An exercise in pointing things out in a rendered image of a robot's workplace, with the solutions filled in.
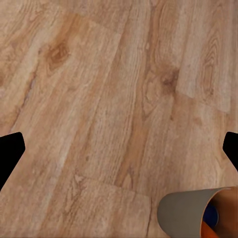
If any trash can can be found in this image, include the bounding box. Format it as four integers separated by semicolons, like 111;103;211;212
157;186;238;238

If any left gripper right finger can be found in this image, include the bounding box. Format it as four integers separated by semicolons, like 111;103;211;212
223;132;238;171

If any can of soda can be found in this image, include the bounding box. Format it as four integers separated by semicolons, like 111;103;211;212
201;220;219;238
203;204;219;227

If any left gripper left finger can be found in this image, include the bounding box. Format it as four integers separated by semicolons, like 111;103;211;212
0;132;25;190

